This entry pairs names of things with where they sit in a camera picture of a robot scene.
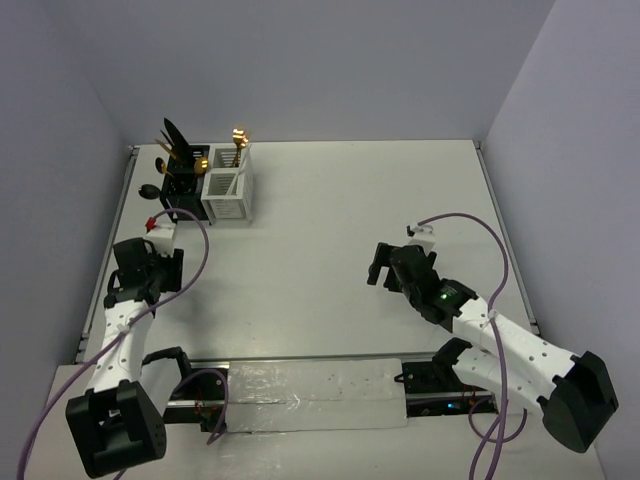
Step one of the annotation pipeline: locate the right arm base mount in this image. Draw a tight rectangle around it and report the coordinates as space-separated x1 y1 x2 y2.
394 360 497 418

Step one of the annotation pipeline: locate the black spoon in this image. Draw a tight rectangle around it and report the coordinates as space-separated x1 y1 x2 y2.
138 184 171 210

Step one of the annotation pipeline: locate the gold spoon green handle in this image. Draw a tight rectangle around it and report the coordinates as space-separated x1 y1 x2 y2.
193 157 209 176
154 157 180 182

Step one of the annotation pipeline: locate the gold knife green handle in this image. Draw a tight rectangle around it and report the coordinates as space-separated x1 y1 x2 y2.
154 131 183 164

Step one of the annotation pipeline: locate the black utensil caddy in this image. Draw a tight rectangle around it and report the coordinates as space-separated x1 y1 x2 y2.
160 155 209 222

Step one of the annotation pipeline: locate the white utensil caddy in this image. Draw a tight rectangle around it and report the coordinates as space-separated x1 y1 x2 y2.
200 144 254 224

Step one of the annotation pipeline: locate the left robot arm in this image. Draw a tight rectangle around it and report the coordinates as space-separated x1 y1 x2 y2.
65 235 196 479

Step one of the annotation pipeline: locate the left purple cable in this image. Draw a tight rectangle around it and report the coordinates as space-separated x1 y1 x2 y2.
17 209 231 480

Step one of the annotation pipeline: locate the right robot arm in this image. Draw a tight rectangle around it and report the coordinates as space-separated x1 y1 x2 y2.
367 243 619 453

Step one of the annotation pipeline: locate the black knife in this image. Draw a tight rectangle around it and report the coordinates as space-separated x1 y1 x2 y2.
164 118 193 165
167 130 193 167

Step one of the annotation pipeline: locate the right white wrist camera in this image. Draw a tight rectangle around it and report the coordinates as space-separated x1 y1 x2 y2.
406 224 436 255

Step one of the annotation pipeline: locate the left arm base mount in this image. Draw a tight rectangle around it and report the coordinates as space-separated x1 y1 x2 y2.
163 367 229 438

